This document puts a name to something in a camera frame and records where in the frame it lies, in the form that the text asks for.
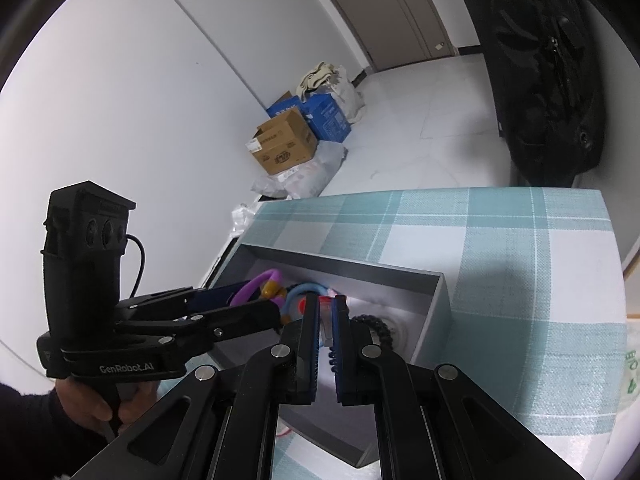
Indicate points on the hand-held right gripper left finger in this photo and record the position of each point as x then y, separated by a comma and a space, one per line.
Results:
311, 345

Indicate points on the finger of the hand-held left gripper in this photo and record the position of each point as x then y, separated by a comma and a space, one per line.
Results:
240, 317
215, 296

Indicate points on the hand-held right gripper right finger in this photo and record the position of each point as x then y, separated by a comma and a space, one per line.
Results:
342, 355

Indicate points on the yellow pink cartoon hair clip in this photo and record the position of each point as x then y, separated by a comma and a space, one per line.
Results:
272, 290

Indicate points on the grey gift box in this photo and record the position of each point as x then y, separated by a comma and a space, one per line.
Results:
410, 300

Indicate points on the person's left forearm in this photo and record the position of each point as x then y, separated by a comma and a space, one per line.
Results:
25, 435

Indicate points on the person's left hand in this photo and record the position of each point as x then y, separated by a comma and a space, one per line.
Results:
82, 400

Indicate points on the crumpled white plastic bag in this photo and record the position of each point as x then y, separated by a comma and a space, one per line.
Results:
244, 217

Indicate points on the clear plastic bags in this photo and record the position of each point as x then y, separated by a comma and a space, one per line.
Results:
305, 175

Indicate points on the brown cardboard box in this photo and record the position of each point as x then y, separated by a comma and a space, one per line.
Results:
285, 142

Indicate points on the blue cardboard box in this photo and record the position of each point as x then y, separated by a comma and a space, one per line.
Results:
285, 106
327, 117

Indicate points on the white bag with cloth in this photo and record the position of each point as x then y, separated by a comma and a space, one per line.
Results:
335, 82

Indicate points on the green-printed plastic bag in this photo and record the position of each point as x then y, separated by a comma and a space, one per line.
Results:
633, 380

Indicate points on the grey-brown door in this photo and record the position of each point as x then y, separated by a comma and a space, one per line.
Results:
380, 5

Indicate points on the large black bag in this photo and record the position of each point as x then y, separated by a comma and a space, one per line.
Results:
540, 70

